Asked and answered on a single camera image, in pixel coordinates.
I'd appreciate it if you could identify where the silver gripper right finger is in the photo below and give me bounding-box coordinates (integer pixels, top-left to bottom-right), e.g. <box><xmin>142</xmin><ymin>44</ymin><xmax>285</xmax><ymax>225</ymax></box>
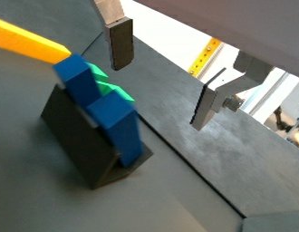
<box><xmin>190</xmin><ymin>51</ymin><xmax>274</xmax><ymax>131</ymax></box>

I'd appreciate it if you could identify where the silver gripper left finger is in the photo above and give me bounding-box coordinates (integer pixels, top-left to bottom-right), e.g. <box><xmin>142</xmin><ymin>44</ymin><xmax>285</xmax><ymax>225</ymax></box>
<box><xmin>91</xmin><ymin>0</ymin><xmax>135</xmax><ymax>71</ymax></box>

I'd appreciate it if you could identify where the blue U-shaped block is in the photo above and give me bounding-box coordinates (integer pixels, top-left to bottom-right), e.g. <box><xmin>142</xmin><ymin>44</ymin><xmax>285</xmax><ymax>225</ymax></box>
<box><xmin>54</xmin><ymin>54</ymin><xmax>143</xmax><ymax>167</ymax></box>

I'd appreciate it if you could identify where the black angled fixture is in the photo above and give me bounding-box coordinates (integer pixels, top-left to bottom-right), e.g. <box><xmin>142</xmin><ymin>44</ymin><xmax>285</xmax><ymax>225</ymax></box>
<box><xmin>42</xmin><ymin>85</ymin><xmax>152</xmax><ymax>189</ymax></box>

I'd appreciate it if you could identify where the green zigzag block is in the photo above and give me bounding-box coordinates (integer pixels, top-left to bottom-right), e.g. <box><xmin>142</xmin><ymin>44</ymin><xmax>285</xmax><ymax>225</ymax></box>
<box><xmin>87</xmin><ymin>62</ymin><xmax>136</xmax><ymax>104</ymax></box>

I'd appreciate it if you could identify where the yellow long block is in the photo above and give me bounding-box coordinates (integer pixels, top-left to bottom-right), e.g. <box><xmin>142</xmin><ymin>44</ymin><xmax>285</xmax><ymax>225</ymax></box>
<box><xmin>0</xmin><ymin>19</ymin><xmax>72</xmax><ymax>63</ymax></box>

